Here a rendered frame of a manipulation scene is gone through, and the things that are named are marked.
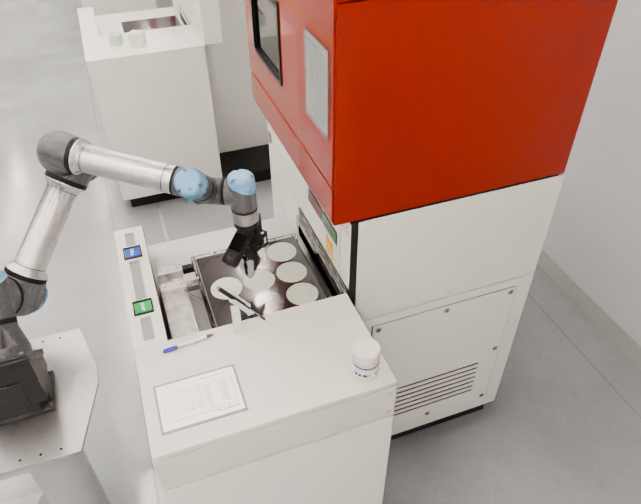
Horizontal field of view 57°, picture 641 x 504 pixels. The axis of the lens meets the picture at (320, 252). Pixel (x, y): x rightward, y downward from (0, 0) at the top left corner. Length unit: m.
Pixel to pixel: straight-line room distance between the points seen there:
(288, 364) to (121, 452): 1.26
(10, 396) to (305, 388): 0.77
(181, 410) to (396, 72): 0.95
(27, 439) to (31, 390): 0.13
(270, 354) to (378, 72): 0.77
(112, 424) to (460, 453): 1.47
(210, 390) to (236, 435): 0.14
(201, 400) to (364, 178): 0.69
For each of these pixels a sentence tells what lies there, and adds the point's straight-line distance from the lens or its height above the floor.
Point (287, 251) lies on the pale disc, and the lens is 2.00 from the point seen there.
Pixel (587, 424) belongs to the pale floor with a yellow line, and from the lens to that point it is 2.85.
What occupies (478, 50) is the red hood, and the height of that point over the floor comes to 1.65.
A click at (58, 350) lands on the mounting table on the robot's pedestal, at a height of 0.82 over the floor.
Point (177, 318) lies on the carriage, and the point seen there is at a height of 0.88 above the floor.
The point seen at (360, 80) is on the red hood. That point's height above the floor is 1.62.
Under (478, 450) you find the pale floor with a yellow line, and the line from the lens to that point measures 2.63.
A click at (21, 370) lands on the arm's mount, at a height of 1.00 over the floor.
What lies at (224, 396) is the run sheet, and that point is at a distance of 1.53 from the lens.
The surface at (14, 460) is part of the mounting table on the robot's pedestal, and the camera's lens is 1.77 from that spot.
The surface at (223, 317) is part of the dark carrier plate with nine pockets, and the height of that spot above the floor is 0.90.
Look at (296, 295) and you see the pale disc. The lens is 1.84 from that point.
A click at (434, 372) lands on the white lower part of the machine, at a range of 2.28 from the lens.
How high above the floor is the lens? 2.19
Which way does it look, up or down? 41 degrees down
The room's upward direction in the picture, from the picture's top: straight up
